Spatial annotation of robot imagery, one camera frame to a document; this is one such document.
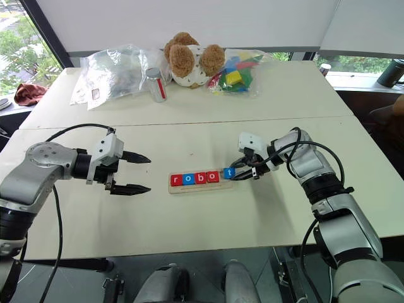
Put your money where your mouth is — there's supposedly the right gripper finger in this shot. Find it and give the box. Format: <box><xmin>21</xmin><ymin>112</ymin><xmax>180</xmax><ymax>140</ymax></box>
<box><xmin>228</xmin><ymin>155</ymin><xmax>251</xmax><ymax>170</ymax></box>
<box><xmin>231</xmin><ymin>169</ymin><xmax>257</xmax><ymax>182</ymax></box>

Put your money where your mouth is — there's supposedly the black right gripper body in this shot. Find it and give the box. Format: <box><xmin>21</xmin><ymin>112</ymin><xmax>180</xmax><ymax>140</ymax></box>
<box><xmin>242</xmin><ymin>147</ymin><xmax>272</xmax><ymax>180</ymax></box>

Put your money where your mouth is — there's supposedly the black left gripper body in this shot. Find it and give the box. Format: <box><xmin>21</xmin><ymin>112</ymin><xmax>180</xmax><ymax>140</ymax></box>
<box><xmin>92</xmin><ymin>158</ymin><xmax>120</xmax><ymax>194</ymax></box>

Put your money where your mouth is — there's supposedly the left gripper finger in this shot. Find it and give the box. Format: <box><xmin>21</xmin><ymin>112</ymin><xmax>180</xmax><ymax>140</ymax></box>
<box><xmin>109</xmin><ymin>183</ymin><xmax>153</xmax><ymax>197</ymax></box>
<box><xmin>121</xmin><ymin>150</ymin><xmax>152</xmax><ymax>165</ymax></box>

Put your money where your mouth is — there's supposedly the wooden letter tray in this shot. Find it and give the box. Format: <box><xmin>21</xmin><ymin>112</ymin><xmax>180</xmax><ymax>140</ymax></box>
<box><xmin>167</xmin><ymin>171</ymin><xmax>235</xmax><ymax>195</ymax></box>

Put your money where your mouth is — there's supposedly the bag of coloured blocks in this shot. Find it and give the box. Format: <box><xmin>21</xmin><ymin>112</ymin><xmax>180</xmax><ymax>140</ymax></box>
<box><xmin>206</xmin><ymin>47</ymin><xmax>273</xmax><ymax>99</ymax></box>

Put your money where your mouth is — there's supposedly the clear jar with red label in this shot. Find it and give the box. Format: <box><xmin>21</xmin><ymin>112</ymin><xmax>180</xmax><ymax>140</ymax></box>
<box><xmin>145</xmin><ymin>67</ymin><xmax>169</xmax><ymax>104</ymax></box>

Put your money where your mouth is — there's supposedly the clear plastic bag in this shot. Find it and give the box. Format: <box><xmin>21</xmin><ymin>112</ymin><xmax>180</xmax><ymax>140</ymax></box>
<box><xmin>69</xmin><ymin>44</ymin><xmax>172</xmax><ymax>112</ymax></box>

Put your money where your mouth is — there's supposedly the grey rounded shape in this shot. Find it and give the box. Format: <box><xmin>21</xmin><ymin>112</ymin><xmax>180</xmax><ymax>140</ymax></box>
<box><xmin>222</xmin><ymin>259</ymin><xmax>261</xmax><ymax>303</ymax></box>
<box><xmin>134</xmin><ymin>263</ymin><xmax>191</xmax><ymax>303</ymax></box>

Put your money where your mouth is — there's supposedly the red crumpled cloth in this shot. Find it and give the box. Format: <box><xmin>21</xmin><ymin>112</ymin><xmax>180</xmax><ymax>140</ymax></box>
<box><xmin>13</xmin><ymin>83</ymin><xmax>49</xmax><ymax>107</ymax></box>

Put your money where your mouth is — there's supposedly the brown white plush bear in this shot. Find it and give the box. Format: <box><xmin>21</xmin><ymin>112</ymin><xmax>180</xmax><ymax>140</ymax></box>
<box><xmin>163</xmin><ymin>32</ymin><xmax>227</xmax><ymax>90</ymax></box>

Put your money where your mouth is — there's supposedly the dark green tumbler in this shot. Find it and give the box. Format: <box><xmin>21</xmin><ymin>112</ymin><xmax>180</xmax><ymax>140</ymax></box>
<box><xmin>376</xmin><ymin>57</ymin><xmax>404</xmax><ymax>88</ymax></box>

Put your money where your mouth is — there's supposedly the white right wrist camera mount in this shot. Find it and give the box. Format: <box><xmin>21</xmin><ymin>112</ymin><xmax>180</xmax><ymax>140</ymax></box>
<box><xmin>237</xmin><ymin>131</ymin><xmax>280</xmax><ymax>172</ymax></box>

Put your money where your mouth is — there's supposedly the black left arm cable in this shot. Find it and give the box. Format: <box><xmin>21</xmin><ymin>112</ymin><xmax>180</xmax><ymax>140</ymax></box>
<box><xmin>37</xmin><ymin>123</ymin><xmax>116</xmax><ymax>303</ymax></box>

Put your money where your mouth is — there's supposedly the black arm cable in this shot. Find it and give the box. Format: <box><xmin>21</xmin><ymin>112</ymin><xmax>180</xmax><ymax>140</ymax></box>
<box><xmin>247</xmin><ymin>126</ymin><xmax>355</xmax><ymax>303</ymax></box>
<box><xmin>37</xmin><ymin>123</ymin><xmax>116</xmax><ymax>303</ymax></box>

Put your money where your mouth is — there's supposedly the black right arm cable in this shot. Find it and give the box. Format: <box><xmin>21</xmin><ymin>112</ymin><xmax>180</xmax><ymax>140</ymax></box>
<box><xmin>247</xmin><ymin>126</ymin><xmax>355</xmax><ymax>303</ymax></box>

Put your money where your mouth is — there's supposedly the black table frame beam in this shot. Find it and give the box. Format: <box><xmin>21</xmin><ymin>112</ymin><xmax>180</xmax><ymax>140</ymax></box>
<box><xmin>24</xmin><ymin>257</ymin><xmax>115</xmax><ymax>273</ymax></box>

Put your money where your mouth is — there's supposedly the black table leg bracket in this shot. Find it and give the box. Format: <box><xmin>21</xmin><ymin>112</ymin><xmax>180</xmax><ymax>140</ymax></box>
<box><xmin>102</xmin><ymin>273</ymin><xmax>124</xmax><ymax>303</ymax></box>
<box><xmin>273</xmin><ymin>247</ymin><xmax>309</xmax><ymax>303</ymax></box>

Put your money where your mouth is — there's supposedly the black window frame post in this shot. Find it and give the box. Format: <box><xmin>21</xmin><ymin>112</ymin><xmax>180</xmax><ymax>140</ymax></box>
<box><xmin>18</xmin><ymin>0</ymin><xmax>75</xmax><ymax>68</ymax></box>

